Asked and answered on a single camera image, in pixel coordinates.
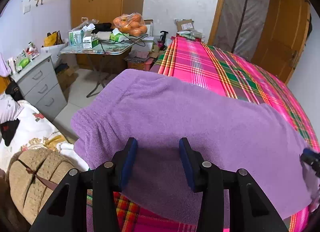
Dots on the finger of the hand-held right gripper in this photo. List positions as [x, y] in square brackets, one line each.
[311, 159]

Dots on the folding table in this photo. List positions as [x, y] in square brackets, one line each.
[100, 50]

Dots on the small black garment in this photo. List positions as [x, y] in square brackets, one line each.
[8, 130]

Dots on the green tissue box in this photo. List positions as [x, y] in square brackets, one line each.
[118, 36]

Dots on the pink storage box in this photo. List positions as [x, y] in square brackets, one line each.
[138, 64]

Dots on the white green medicine box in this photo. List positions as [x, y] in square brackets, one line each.
[90, 42]

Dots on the grey drawer cabinet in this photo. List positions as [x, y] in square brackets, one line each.
[40, 89]

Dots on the beige knit hat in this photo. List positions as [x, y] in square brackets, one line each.
[37, 179]

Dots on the white carton box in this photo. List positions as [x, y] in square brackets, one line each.
[149, 29]

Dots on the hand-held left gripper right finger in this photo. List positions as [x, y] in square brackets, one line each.
[186, 164]

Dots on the clear plastic door curtain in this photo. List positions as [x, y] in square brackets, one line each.
[242, 14]

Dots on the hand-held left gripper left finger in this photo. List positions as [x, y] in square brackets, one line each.
[130, 161]

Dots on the white wall switch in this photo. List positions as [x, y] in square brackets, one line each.
[27, 9]

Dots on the white bag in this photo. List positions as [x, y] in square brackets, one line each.
[53, 55]

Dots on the wooden door frame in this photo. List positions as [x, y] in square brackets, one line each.
[217, 9]

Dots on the wooden door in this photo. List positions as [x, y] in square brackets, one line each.
[280, 36]

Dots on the black cloth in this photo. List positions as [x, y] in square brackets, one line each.
[101, 28]

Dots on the yellow bag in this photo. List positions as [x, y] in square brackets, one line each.
[53, 38]

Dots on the pink plaid bed sheet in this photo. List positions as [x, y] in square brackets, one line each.
[200, 66]

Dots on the white floral quilt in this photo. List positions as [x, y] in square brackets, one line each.
[32, 126]

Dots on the grey parcel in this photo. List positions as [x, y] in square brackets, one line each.
[190, 34]

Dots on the black hanging clothing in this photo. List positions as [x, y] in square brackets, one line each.
[309, 29]

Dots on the bag of oranges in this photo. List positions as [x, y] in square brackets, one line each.
[131, 24]

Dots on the purple fleece pants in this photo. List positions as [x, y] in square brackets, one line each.
[187, 116]

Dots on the green packet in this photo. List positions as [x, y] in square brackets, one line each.
[23, 63]

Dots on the cardboard box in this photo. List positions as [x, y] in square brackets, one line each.
[184, 24]

